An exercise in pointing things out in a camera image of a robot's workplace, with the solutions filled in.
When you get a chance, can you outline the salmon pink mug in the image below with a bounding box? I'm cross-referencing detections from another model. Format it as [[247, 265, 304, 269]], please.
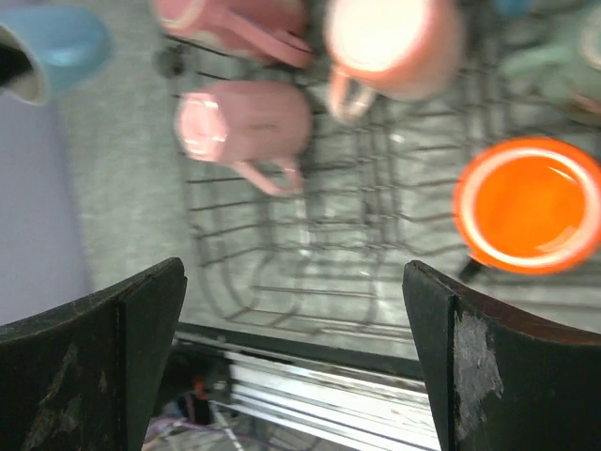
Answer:
[[323, 0, 466, 123]]

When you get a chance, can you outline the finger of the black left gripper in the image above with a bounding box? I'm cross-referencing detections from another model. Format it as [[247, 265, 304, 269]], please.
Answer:
[[0, 44, 33, 88]]

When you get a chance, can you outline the mint green mug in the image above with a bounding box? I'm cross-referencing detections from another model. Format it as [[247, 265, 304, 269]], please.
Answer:
[[500, 1, 600, 126]]

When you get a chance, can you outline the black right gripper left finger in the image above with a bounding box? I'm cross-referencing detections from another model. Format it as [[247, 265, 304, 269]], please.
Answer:
[[1, 257, 187, 450]]

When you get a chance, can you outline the dark blue textured mug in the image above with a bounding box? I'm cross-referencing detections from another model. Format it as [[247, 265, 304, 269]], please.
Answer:
[[492, 0, 532, 17]]

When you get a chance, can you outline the pink faceted mug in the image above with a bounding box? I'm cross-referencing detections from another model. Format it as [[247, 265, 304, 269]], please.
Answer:
[[174, 80, 313, 195]]

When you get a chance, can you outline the orange mug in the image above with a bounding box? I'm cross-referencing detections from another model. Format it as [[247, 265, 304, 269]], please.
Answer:
[[453, 136, 600, 282]]

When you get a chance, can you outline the light blue mug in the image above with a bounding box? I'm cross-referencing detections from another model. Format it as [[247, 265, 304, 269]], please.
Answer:
[[1, 4, 112, 105]]

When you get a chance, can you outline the grey wire dish rack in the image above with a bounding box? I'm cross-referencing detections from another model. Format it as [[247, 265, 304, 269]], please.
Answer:
[[157, 37, 600, 343]]

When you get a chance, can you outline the aluminium frame rail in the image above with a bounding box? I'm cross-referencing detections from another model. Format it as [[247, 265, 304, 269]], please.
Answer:
[[176, 323, 440, 450]]

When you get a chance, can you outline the pink patterned mug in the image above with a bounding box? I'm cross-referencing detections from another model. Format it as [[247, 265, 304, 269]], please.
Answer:
[[151, 0, 314, 69]]

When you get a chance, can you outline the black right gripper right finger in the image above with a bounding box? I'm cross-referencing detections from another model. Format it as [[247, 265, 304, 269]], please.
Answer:
[[402, 260, 600, 450]]

